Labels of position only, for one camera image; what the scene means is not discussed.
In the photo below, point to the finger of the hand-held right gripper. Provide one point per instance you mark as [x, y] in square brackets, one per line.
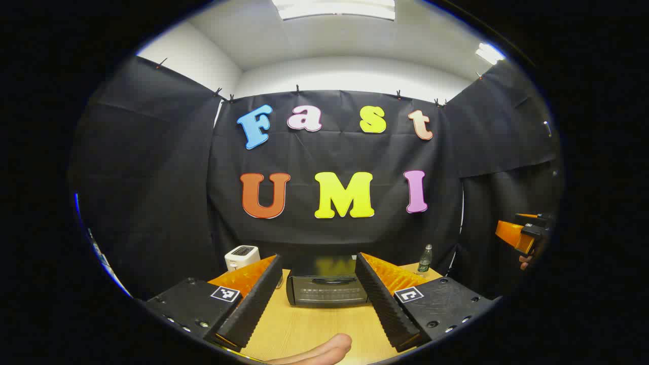
[512, 233]

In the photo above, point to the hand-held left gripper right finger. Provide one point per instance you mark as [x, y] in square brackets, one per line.
[385, 304]

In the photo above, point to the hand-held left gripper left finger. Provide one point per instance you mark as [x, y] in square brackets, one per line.
[256, 304]

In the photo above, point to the black electric oven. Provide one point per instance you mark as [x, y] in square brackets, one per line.
[324, 291]

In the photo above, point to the white toaster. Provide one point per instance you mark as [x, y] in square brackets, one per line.
[242, 257]

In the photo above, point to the clear plastic bottle green label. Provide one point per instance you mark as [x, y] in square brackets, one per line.
[425, 261]

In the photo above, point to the black backdrop cloth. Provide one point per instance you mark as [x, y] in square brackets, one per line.
[329, 152]

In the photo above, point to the small ceiling light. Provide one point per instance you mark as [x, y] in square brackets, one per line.
[489, 53]

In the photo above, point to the row of small cloth clips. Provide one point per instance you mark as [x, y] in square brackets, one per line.
[297, 90]

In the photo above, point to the large ceiling light panel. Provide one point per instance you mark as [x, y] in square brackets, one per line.
[334, 9]

